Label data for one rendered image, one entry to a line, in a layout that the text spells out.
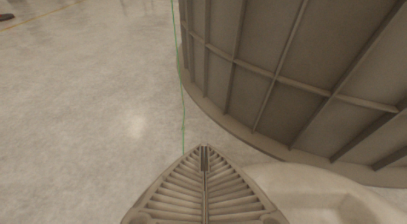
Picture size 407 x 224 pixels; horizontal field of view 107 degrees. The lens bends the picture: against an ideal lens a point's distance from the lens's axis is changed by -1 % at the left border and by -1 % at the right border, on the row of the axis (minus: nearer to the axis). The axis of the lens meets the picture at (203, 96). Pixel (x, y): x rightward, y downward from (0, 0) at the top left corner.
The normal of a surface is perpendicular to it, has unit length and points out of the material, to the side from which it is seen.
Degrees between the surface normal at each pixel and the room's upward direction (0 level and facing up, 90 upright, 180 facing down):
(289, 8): 90
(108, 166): 0
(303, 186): 0
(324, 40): 90
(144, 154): 0
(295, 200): 70
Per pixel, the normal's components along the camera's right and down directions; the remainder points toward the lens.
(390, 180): 0.01, -0.72
